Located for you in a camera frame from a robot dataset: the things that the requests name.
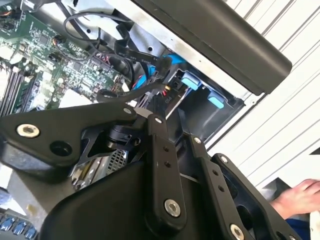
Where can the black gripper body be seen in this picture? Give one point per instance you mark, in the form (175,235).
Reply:
(105,212)

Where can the hard disk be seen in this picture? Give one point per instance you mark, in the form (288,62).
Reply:
(190,83)

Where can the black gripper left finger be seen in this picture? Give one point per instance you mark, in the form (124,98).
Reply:
(165,175)

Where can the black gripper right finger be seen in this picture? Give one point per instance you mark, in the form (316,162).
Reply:
(225,195)

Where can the person's hand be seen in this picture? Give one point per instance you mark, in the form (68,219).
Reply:
(300,197)

